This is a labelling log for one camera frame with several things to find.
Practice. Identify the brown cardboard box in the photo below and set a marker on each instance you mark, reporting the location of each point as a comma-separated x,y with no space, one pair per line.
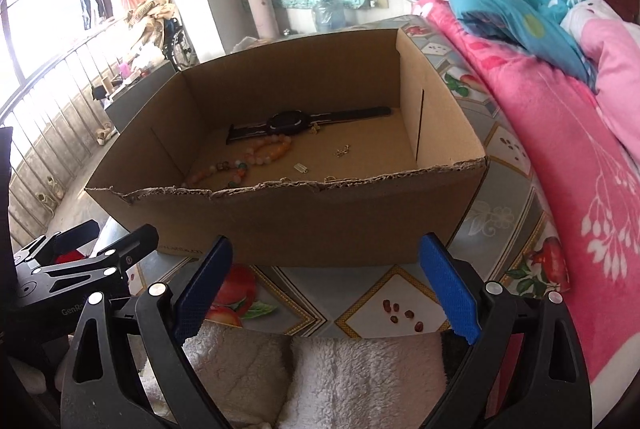
300,224

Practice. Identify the pair of white shoes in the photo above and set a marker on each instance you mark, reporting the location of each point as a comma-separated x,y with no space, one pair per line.
49,194

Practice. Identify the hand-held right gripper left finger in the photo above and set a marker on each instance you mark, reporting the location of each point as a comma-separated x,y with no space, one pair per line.
200,294

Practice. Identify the pile of clothes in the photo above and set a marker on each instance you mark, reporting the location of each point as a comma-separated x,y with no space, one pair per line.
150,16

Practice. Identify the pair of beige shoes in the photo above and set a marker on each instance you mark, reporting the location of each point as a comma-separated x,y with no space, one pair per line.
105,133

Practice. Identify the pink floral blanket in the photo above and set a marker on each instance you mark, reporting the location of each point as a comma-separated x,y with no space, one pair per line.
560,159

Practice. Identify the grey cabinet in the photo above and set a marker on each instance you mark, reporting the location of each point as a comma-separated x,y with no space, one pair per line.
140,99

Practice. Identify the wheelchair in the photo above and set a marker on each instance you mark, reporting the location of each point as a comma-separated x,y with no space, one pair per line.
179,41

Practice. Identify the clear water jug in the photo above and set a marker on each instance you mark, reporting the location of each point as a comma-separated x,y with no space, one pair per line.
329,14

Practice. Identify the blue cartoon quilt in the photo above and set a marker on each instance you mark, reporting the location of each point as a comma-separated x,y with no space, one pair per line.
515,14

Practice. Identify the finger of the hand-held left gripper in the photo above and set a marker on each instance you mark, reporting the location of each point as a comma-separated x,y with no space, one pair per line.
115,256
55,246

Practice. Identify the red paper bag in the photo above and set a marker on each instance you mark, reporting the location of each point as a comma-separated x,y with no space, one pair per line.
69,256

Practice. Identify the black round wristwatch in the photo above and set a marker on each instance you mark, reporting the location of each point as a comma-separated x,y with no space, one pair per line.
287,121

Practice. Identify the white plastic bag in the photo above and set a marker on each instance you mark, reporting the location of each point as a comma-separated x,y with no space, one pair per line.
245,44

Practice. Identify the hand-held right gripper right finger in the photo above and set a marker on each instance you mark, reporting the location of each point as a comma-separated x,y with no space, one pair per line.
450,294

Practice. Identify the silver crystal bar earring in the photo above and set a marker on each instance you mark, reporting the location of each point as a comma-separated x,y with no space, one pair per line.
301,167

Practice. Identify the white fleece garment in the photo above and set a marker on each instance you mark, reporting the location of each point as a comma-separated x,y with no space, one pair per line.
325,379

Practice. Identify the gold swirl charm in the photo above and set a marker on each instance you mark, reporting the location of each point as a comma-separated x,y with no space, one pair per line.
343,151

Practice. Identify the metal balcony railing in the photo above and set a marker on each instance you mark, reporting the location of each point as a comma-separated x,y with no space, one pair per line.
50,119

